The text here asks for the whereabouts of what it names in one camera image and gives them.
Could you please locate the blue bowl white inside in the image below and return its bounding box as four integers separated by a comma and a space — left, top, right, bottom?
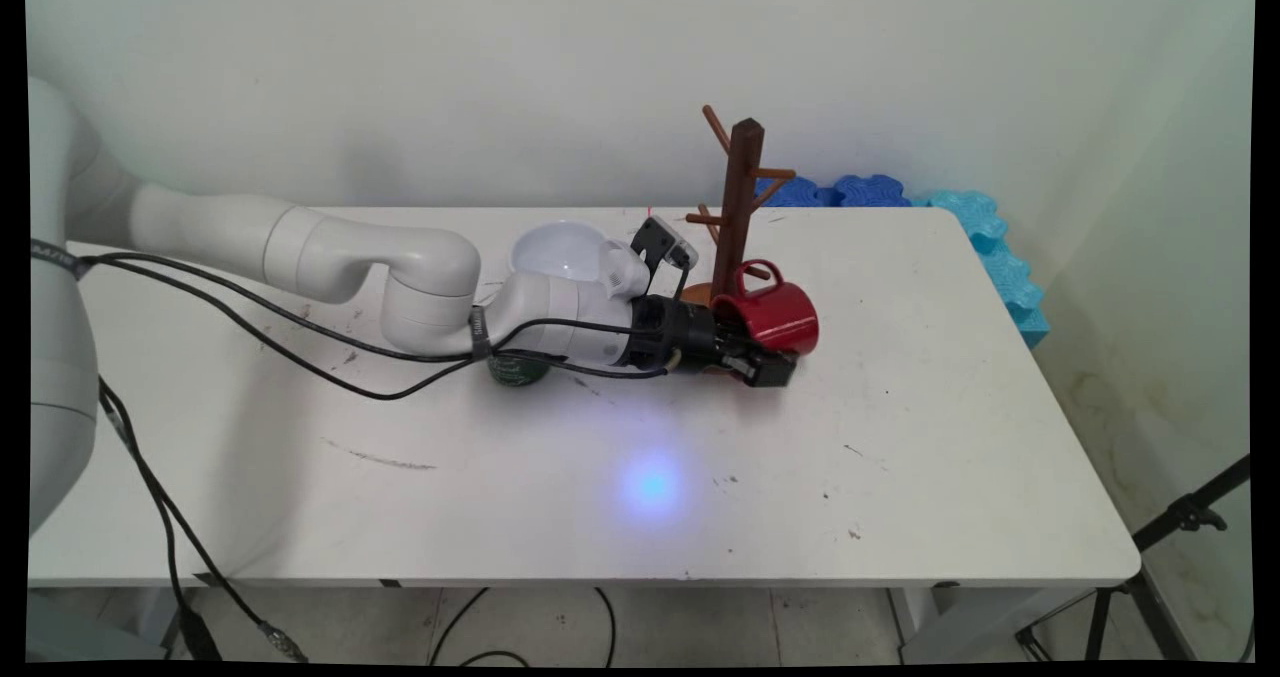
510, 219, 614, 284

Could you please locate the light blue foam mat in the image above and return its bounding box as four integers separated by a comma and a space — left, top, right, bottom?
910, 189, 1050, 349

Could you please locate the black tripod stand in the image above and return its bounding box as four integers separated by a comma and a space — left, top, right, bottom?
1014, 451, 1254, 664

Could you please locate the dark blue foam mat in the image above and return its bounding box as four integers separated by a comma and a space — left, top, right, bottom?
752, 173, 914, 209

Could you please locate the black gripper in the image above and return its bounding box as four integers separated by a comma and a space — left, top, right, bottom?
627, 295, 800, 389

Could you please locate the black hanging cable with plug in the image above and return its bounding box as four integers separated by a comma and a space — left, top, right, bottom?
97, 377, 309, 664

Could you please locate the dark green enamel mug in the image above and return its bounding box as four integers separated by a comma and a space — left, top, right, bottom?
486, 351, 552, 389

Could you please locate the black floor cable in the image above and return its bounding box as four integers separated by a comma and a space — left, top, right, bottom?
429, 586, 617, 669

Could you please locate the red enamel mug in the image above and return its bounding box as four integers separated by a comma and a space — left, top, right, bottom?
709, 259, 822, 359

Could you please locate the brown wooden mug tree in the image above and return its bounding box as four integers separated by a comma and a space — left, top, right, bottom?
683, 103, 798, 310

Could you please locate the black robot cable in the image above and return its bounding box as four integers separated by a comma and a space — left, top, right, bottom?
95, 257, 673, 402
78, 251, 641, 365

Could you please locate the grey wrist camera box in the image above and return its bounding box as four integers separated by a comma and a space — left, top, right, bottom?
631, 214, 700, 274

